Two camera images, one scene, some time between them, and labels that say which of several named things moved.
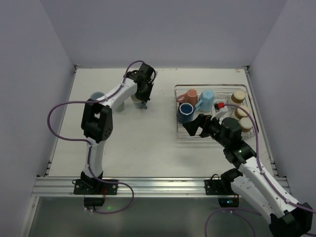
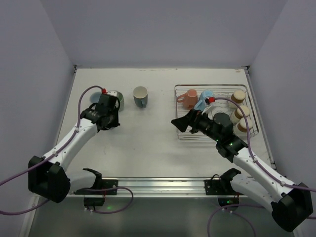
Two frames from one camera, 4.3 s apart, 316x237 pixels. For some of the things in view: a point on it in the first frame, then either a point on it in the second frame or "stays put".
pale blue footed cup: x=97 y=95 stays put
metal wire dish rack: x=220 y=101 stays put
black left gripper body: x=143 y=98 to x=112 y=121
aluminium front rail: x=133 y=187 stays put
